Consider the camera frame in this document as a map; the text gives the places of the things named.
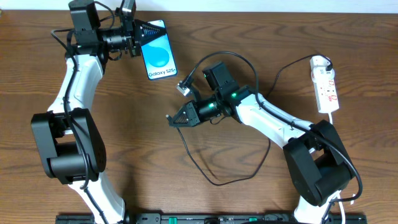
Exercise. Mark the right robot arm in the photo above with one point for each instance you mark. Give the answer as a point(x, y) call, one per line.
point(318, 163)

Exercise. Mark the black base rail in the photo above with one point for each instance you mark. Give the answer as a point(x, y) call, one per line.
point(156, 218)

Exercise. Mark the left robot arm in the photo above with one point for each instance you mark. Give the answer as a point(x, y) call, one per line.
point(70, 146)

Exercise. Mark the white power strip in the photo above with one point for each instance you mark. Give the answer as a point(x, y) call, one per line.
point(325, 90)

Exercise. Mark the blue Samsung Galaxy smartphone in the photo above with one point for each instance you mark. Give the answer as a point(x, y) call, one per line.
point(159, 59)

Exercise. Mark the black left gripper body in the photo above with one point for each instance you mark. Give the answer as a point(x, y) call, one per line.
point(135, 38)

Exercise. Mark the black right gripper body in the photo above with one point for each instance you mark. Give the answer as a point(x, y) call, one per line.
point(191, 112)

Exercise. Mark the white USB charger plug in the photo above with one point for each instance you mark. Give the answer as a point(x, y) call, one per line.
point(321, 61)

